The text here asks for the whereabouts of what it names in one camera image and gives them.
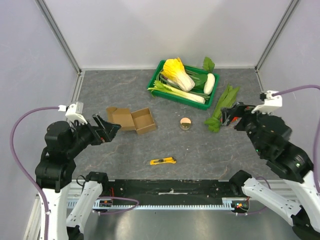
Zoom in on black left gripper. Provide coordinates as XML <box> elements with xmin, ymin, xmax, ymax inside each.
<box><xmin>65</xmin><ymin>112</ymin><xmax>121</xmax><ymax>156</ymax></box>

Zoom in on brown cardboard express box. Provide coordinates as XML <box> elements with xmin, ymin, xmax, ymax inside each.
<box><xmin>106</xmin><ymin>106</ymin><xmax>157</xmax><ymax>135</ymax></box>

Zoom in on round mirrored lid jar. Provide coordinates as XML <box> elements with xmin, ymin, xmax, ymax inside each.
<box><xmin>180</xmin><ymin>117</ymin><xmax>192</xmax><ymax>131</ymax></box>

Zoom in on yellow utility knife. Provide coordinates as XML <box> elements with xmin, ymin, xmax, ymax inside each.
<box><xmin>149</xmin><ymin>157</ymin><xmax>177</xmax><ymax>166</ymax></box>

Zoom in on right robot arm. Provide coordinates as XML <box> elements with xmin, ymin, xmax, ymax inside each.
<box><xmin>221</xmin><ymin>102</ymin><xmax>320</xmax><ymax>240</ymax></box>

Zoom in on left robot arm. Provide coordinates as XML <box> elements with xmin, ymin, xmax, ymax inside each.
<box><xmin>35</xmin><ymin>114</ymin><xmax>121</xmax><ymax>240</ymax></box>

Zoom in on green leafy lettuce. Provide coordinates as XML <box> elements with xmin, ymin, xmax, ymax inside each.
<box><xmin>212</xmin><ymin>84</ymin><xmax>240</xmax><ymax>119</ymax></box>

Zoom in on white radish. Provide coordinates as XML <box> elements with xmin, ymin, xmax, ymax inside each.
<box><xmin>203</xmin><ymin>73</ymin><xmax>216</xmax><ymax>95</ymax></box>

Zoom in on dark green leaf vegetable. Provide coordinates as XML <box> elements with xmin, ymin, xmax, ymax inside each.
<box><xmin>186</xmin><ymin>70</ymin><xmax>208</xmax><ymax>90</ymax></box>

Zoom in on green plastic tray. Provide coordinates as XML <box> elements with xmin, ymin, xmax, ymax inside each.
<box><xmin>146</xmin><ymin>60</ymin><xmax>220</xmax><ymax>110</ymax></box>

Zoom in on celery stalk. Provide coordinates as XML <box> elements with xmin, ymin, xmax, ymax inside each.
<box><xmin>147</xmin><ymin>80</ymin><xmax>206</xmax><ymax>104</ymax></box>

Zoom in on green long beans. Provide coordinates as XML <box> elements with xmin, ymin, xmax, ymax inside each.
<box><xmin>155</xmin><ymin>73</ymin><xmax>180</xmax><ymax>90</ymax></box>

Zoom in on yellow napa cabbage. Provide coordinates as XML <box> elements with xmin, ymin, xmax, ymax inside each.
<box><xmin>161</xmin><ymin>57</ymin><xmax>195</xmax><ymax>92</ymax></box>

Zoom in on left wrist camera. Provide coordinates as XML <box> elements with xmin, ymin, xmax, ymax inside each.
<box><xmin>58</xmin><ymin>101</ymin><xmax>88</xmax><ymax>125</ymax></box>

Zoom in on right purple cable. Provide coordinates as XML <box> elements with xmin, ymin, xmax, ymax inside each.
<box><xmin>234</xmin><ymin>84</ymin><xmax>320</xmax><ymax>217</ymax></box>

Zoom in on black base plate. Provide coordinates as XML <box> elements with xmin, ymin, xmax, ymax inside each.
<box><xmin>106</xmin><ymin>179</ymin><xmax>246</xmax><ymax>198</ymax></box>

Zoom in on slotted cable duct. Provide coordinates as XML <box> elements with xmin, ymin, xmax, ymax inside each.
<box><xmin>66</xmin><ymin>198</ymin><xmax>251</xmax><ymax>211</ymax></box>

